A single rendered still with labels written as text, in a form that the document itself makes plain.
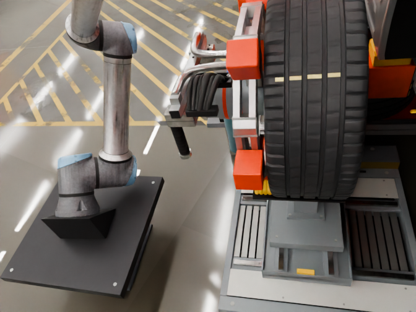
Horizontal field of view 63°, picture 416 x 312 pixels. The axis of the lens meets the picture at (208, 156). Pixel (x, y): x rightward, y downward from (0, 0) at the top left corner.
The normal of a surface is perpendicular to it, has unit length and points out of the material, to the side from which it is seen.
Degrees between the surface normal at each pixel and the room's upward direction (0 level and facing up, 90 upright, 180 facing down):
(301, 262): 0
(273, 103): 54
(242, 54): 35
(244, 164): 0
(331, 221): 0
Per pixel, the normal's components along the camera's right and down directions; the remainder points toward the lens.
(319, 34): -0.25, -0.25
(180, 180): -0.18, -0.67
